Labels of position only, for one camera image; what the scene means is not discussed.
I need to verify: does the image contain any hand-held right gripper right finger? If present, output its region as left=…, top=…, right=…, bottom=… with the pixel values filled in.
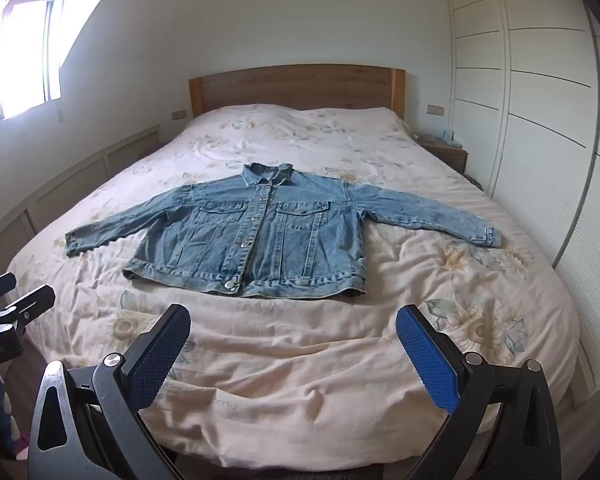
left=396, top=304, right=563, bottom=480

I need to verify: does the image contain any wooden nightstand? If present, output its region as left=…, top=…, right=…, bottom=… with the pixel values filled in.
left=417, top=132, right=468, bottom=176

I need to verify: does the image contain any white panelled wardrobe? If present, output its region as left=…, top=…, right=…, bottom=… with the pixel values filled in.
left=440, top=0, right=600, bottom=401

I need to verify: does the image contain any wooden headboard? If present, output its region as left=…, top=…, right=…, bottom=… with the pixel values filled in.
left=188, top=64, right=407, bottom=121

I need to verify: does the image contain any floral cream bed blanket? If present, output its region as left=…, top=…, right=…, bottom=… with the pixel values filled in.
left=5, top=104, right=581, bottom=456

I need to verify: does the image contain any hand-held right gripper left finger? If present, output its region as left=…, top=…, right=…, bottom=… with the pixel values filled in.
left=27, top=303, right=192, bottom=480

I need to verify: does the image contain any blue denim jacket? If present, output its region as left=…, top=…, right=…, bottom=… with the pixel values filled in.
left=65, top=162, right=502, bottom=300

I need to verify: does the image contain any window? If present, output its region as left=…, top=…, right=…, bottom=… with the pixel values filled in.
left=0, top=0, right=63, bottom=126

